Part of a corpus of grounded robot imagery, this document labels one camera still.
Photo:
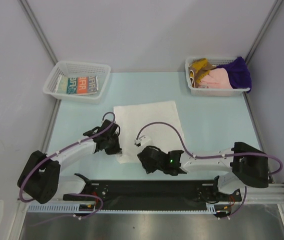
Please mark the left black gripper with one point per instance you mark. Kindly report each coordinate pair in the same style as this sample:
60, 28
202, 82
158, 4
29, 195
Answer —
116, 149

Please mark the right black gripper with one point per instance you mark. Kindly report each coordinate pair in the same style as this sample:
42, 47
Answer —
146, 160

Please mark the white towel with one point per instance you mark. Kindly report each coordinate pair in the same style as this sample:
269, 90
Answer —
131, 118

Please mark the colourful rabbit print towel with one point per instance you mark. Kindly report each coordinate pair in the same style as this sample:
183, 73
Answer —
85, 85

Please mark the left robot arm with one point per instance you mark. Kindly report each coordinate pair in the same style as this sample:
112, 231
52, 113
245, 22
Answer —
40, 179

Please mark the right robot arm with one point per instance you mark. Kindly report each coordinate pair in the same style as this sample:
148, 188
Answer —
237, 167

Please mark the white basket with towels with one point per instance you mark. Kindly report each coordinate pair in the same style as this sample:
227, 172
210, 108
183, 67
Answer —
211, 92

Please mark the empty white plastic basket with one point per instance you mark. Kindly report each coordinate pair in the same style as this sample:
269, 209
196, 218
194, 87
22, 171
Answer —
72, 69

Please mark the yellow patterned towel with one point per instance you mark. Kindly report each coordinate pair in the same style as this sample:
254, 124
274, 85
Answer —
198, 70

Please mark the pink towel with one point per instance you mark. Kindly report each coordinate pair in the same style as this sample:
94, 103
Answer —
216, 79

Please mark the purple towel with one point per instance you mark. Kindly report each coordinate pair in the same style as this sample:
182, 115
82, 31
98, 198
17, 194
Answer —
238, 74

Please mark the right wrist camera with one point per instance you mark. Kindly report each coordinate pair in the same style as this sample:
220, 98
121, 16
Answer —
143, 141

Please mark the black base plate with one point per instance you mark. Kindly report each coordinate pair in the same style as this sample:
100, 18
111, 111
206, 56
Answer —
153, 193

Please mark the grey cable duct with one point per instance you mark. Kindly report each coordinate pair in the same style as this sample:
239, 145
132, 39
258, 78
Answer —
88, 208

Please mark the left aluminium corner post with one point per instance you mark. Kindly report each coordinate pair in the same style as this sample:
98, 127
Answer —
25, 6

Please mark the aluminium corner post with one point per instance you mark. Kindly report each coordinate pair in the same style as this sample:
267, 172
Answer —
275, 9
25, 6

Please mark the right aluminium corner post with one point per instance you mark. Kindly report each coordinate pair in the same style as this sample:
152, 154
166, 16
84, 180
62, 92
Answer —
275, 9

